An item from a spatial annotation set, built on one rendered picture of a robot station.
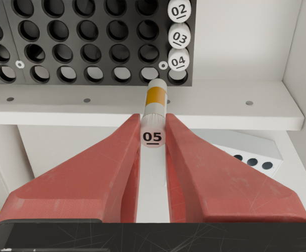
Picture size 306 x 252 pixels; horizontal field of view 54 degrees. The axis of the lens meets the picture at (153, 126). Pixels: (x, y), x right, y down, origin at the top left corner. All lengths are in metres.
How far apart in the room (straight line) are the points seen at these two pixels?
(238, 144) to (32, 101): 0.24
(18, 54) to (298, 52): 0.20
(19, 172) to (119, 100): 0.29
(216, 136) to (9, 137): 0.28
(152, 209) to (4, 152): 0.23
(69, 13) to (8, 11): 0.04
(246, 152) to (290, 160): 0.09
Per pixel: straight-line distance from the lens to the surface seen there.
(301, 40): 0.25
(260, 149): 0.39
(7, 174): 0.47
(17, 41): 0.21
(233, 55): 0.26
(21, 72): 0.22
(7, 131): 0.46
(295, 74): 0.26
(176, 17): 0.17
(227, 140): 0.37
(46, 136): 0.43
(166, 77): 0.20
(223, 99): 0.24
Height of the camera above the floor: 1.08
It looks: 55 degrees down
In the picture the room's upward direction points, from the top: 173 degrees counter-clockwise
